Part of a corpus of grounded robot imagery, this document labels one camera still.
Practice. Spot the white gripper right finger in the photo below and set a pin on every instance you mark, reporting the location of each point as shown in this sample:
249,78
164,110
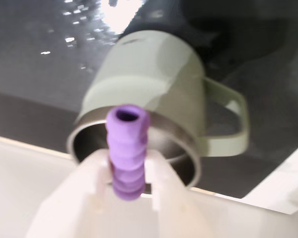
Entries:
173,205

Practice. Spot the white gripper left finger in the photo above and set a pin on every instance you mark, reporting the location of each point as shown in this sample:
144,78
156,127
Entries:
72,203

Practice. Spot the purple pen grip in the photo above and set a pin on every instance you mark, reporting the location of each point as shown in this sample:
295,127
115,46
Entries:
127,153

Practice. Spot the pale green steel mug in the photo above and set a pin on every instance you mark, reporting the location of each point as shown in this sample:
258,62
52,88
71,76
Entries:
149,74

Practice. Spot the black table mat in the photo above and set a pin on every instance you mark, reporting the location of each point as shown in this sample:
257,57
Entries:
27,69

